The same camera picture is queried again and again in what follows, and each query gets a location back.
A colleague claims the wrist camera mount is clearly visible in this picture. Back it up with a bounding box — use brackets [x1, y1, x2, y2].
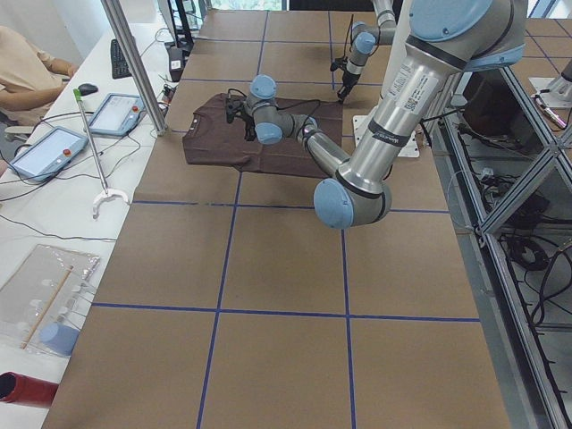
[330, 56, 347, 72]
[224, 96, 244, 124]

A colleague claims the teach pendant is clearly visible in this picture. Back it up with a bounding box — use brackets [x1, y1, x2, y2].
[9, 127, 88, 182]
[89, 93, 145, 138]

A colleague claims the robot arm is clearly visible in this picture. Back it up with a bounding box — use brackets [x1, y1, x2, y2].
[330, 0, 402, 104]
[240, 1, 527, 230]

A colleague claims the reacher grabber stick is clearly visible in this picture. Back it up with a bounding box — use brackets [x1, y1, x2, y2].
[72, 88, 130, 220]

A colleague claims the clear plastic bag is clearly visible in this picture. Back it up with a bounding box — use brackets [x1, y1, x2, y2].
[1, 245, 100, 357]

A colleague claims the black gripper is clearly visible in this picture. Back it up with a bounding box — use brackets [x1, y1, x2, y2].
[242, 114, 257, 141]
[337, 71, 358, 103]

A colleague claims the black computer mouse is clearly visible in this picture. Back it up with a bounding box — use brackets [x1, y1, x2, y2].
[78, 83, 98, 97]

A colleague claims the dark brown t-shirt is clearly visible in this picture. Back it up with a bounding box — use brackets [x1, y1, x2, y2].
[182, 93, 343, 179]

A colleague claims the wooden stick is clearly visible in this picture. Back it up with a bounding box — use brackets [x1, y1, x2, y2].
[20, 265, 73, 349]

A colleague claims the near teach pendant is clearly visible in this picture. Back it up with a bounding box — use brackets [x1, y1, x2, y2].
[9, 127, 88, 182]

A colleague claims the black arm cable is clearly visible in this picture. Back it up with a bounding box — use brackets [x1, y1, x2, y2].
[226, 88, 323, 130]

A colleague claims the aluminium frame post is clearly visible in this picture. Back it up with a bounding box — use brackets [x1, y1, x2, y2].
[101, 0, 167, 136]

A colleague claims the person in beige shirt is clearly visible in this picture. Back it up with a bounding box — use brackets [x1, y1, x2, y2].
[1, 26, 79, 126]

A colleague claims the black keyboard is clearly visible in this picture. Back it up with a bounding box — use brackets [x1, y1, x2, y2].
[110, 38, 131, 80]

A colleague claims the red cylinder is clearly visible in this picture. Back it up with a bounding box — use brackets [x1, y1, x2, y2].
[1, 372, 59, 408]

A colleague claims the black labelled box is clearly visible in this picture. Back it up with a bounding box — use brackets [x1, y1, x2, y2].
[167, 46, 185, 82]

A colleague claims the far teach pendant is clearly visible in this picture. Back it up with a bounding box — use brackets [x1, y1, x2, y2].
[89, 93, 145, 138]

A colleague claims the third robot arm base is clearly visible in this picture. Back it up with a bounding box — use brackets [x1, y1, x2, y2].
[529, 62, 571, 130]

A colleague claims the blue plastic cup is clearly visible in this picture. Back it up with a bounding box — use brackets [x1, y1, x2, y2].
[39, 323, 80, 357]

